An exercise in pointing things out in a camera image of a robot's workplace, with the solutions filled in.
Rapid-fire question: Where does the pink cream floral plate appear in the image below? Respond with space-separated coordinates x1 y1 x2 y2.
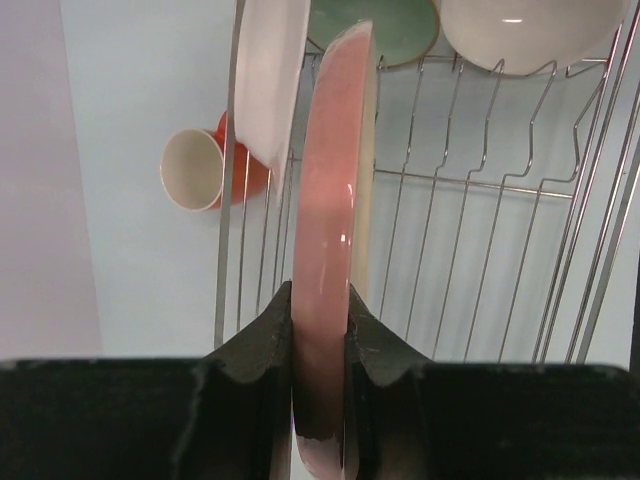
291 20 377 479

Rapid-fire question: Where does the white grey-rimmed deep plate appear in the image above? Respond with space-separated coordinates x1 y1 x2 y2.
234 0 311 195

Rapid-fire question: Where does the green floral bowl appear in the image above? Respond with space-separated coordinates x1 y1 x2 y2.
307 0 440 68

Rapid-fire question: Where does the orange white mug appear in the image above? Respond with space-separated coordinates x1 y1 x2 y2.
160 114 269 212

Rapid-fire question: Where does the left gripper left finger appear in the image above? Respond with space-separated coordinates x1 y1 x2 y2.
1 283 292 479

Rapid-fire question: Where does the metal wire dish rack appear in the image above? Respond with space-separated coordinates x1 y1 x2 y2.
213 0 640 365

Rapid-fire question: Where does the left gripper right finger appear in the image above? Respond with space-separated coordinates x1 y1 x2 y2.
344 290 639 479

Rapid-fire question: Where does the orange white bowl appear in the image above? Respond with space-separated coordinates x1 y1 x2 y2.
439 0 631 75

